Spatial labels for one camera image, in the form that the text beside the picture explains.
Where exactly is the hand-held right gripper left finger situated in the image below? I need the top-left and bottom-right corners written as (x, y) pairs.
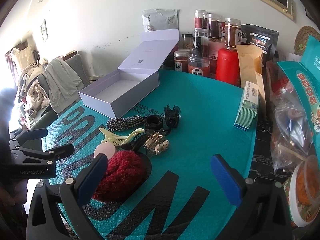
top-left (26, 153), bottom-right (109, 240)

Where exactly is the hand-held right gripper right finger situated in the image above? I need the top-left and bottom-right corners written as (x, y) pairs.
top-left (210, 154), bottom-right (294, 240)

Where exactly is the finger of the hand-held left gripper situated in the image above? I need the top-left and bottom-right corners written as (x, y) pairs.
top-left (9, 128), bottom-right (48, 143)
top-left (9, 144), bottom-right (75, 167)

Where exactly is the red fluffy scrunchie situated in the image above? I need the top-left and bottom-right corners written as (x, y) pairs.
top-left (91, 150), bottom-right (148, 202)

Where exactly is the pink round disc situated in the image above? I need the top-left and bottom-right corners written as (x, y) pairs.
top-left (94, 142), bottom-right (117, 160)

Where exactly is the cream hair claw clip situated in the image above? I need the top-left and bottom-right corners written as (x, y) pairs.
top-left (99, 127), bottom-right (145, 147)

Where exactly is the black banana hair clip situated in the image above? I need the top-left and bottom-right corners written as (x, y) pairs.
top-left (122, 132), bottom-right (150, 153)

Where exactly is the black white checkered scrunchie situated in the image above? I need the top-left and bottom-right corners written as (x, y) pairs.
top-left (106, 114), bottom-right (143, 132)

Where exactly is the clear gold hamster hair claw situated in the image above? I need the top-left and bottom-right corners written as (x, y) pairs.
top-left (143, 129), bottom-right (171, 157)

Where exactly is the black hair band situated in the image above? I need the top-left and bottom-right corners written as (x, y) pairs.
top-left (144, 114), bottom-right (164, 130)

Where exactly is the black claw clip with pearl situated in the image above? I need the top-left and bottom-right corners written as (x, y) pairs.
top-left (163, 104), bottom-right (182, 128)

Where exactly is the white gift box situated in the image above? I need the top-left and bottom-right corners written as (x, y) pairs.
top-left (78, 29), bottom-right (180, 118)

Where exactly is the pile of clothes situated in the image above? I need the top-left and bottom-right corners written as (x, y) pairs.
top-left (10, 45), bottom-right (50, 120)

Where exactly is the teal bubble mailer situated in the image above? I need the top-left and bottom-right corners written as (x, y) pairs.
top-left (44, 69), bottom-right (258, 240)

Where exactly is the pale grey garment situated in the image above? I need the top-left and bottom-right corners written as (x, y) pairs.
top-left (41, 58), bottom-right (84, 113)

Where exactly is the green striped small box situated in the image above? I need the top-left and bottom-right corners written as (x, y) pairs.
top-left (234, 81), bottom-right (260, 131)

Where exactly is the instant noodle bowl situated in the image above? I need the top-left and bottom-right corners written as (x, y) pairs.
top-left (282, 155), bottom-right (320, 228)

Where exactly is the grey leaf pattern chair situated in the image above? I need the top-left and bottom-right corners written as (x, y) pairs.
top-left (37, 54), bottom-right (92, 115)

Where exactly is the clear plastic bag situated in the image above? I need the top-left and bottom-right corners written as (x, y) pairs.
top-left (270, 80), bottom-right (315, 173)

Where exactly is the red snack packet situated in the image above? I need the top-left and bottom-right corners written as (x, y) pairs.
top-left (271, 76), bottom-right (290, 93)

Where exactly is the red canister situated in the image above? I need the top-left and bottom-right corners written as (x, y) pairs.
top-left (215, 47), bottom-right (241, 87)

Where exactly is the kraft paper bag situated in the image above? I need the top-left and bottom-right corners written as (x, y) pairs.
top-left (236, 44), bottom-right (267, 115)

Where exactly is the teal calendar box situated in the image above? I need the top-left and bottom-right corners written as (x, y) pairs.
top-left (276, 35), bottom-right (320, 140)

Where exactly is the pink label container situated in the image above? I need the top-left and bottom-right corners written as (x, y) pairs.
top-left (208, 40), bottom-right (225, 75)

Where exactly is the white paper sheet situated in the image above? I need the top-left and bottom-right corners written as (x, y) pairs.
top-left (277, 52), bottom-right (304, 63)

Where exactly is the group of clear spice jars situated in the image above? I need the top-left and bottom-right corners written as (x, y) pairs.
top-left (173, 9), bottom-right (243, 78)

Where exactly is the black foil pouch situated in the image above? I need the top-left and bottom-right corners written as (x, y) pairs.
top-left (241, 24), bottom-right (279, 55)

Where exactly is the grey foil pouch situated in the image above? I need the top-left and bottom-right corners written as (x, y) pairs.
top-left (141, 9), bottom-right (180, 33)

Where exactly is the small wall picture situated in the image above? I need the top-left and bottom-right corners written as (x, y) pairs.
top-left (40, 19), bottom-right (48, 42)

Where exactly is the woven round wall mat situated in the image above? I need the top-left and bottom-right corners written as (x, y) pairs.
top-left (294, 26), bottom-right (320, 57)

